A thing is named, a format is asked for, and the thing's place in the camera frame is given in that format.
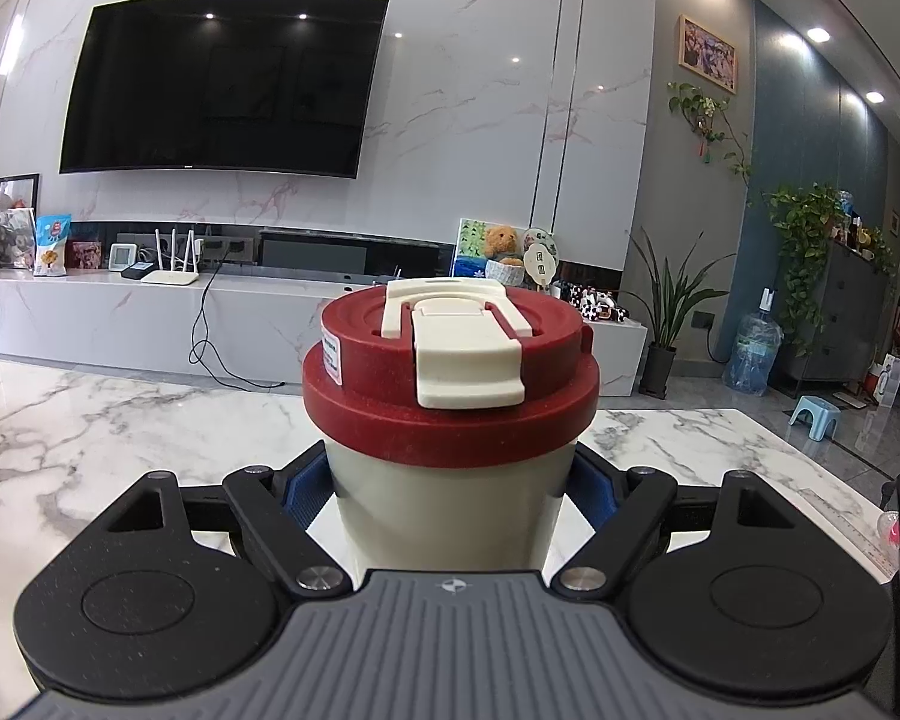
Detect white router with antennas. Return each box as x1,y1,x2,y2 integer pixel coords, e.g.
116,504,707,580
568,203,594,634
140,225,200,287

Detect light blue plastic stool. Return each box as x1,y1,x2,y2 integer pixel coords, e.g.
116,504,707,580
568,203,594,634
787,393,842,443

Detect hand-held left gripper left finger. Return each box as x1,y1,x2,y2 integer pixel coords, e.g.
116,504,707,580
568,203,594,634
101,441,346,595

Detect black cable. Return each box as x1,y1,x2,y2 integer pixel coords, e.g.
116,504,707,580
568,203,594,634
189,259,290,392

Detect wall-mounted black television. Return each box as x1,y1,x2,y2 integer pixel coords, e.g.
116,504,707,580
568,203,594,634
58,0,391,179

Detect round paper fan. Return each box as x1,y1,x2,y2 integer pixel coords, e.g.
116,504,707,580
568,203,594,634
523,228,560,294

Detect white marble television cabinet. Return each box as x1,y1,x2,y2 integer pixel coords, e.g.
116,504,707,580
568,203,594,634
0,268,648,400

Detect blue and white snack bag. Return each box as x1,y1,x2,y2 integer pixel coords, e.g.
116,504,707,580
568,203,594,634
33,213,73,279

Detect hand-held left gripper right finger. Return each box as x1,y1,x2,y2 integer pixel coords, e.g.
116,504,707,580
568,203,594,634
555,444,796,595

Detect wooden framed wall picture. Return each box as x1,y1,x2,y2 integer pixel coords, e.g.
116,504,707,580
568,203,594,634
678,13,740,95

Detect cream cup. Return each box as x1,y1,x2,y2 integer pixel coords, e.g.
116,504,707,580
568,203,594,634
322,431,582,590

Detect brown teddy bear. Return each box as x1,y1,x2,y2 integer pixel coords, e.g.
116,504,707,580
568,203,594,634
483,224,524,264

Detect black and white cow toys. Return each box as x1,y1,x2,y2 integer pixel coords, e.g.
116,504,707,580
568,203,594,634
551,280,632,324

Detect hanging vine plant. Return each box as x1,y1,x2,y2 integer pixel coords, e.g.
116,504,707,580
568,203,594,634
667,80,755,182

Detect clear plastic ruler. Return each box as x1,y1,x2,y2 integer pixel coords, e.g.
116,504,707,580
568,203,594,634
808,486,897,582

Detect trailing pothos plant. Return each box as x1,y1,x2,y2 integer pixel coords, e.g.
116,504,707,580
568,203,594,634
763,182,850,359

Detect red cup lid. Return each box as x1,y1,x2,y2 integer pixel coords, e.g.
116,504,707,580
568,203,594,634
302,277,601,470

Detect silver patterned bag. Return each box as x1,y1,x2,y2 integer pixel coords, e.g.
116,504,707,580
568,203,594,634
0,208,37,271

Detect black picture frame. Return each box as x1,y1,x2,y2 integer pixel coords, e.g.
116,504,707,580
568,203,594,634
0,173,41,212

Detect potted long-leaf plant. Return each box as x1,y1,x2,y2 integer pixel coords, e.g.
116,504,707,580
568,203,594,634
621,227,730,400

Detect blue water jug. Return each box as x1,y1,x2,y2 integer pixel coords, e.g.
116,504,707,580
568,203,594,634
722,307,785,396

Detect colourful painting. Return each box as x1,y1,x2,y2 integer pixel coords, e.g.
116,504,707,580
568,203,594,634
453,217,527,283

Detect grey drawer cabinet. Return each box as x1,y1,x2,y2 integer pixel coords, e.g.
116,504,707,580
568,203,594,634
782,238,899,392

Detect black soundbar box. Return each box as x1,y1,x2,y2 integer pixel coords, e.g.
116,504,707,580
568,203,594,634
258,235,369,275

